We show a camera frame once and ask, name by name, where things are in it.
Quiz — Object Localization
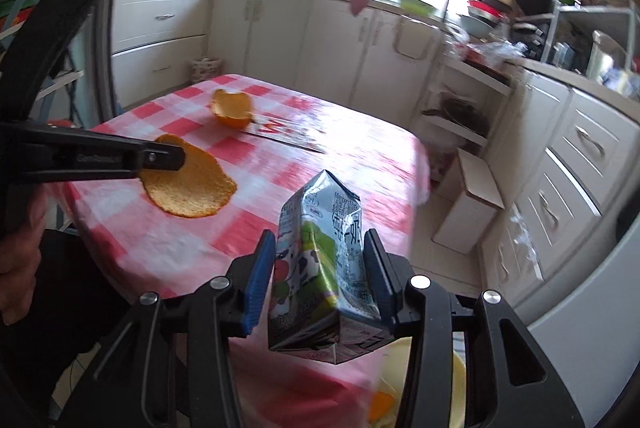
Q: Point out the orange peel disc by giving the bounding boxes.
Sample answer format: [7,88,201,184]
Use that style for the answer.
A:
[139,134,238,218]

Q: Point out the red white wrapper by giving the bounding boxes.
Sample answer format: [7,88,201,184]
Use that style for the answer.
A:
[243,114,326,153]

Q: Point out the orange peel half shell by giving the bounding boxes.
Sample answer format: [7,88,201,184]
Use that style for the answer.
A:
[209,89,254,130]

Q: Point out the yellow trash bucket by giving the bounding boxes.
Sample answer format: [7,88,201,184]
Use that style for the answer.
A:
[367,332,466,427]

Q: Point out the white kitchen cabinets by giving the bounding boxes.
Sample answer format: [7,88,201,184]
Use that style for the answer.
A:
[112,0,639,304]

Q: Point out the person's left hand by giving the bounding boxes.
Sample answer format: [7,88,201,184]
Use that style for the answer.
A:
[0,186,48,325]

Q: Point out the white step stool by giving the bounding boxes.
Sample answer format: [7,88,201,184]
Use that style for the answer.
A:
[432,148,504,255]

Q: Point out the red white checkered tablecloth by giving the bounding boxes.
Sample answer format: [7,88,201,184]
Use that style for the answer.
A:
[51,75,430,427]

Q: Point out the black frying pan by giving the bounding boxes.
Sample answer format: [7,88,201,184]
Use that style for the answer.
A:
[422,98,490,138]

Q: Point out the floral fabric basket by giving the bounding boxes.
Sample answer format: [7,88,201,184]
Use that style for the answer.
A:
[190,58,224,84]

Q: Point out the white open storage rack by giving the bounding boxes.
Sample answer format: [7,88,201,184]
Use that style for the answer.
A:
[410,56,513,184]

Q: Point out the white refrigerator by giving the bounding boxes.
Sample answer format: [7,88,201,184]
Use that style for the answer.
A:
[529,223,639,427]

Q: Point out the green bowl at sink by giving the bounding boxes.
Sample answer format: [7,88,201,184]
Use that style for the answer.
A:
[399,0,436,18]

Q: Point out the clear plastic bag on handle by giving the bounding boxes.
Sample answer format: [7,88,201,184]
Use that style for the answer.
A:
[508,204,544,282]

